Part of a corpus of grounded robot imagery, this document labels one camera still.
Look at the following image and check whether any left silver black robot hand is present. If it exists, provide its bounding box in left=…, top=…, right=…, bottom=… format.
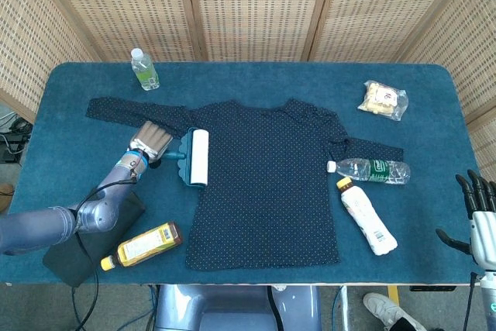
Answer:
left=128, top=120, right=174, bottom=164

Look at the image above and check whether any teal table cloth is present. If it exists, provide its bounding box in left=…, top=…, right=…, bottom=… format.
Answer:
left=7, top=61, right=490, bottom=286

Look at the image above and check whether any white sneaker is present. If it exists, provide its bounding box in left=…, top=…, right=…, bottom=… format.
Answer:
left=362, top=292, right=427, bottom=331

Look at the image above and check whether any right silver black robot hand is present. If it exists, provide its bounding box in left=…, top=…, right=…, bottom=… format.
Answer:
left=435, top=169, right=496, bottom=271

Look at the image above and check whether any clear bag of snacks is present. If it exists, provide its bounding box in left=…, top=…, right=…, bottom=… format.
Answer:
left=356, top=80, right=409, bottom=122

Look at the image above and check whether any dark grey folded cloth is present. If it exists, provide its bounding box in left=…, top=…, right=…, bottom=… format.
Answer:
left=41, top=190, right=146, bottom=288

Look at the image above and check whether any teal lint roller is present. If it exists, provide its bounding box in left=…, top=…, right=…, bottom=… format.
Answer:
left=161, top=126, right=210, bottom=189

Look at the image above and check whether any white yellow-cap drink bottle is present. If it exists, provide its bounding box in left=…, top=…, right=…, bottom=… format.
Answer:
left=336, top=176, right=399, bottom=257

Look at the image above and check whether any dark blue dotted shirt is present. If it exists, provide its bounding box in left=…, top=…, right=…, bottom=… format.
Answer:
left=84, top=97, right=405, bottom=272

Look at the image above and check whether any small green-label water bottle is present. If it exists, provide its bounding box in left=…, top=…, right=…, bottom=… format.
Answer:
left=129, top=47, right=161, bottom=91

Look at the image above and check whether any clear green-label water bottle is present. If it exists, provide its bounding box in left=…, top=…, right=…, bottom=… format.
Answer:
left=326, top=157, right=412, bottom=186

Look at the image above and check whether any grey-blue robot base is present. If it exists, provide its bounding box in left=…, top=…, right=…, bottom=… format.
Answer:
left=154, top=284, right=322, bottom=331

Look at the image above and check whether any woven bamboo folding screen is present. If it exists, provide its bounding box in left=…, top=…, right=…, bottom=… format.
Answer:
left=0, top=0, right=496, bottom=200

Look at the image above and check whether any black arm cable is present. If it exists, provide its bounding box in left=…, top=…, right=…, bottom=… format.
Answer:
left=71, top=152, right=145, bottom=331

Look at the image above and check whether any yellow-label tea bottle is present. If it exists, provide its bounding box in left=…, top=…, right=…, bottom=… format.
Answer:
left=100, top=221, right=184, bottom=272

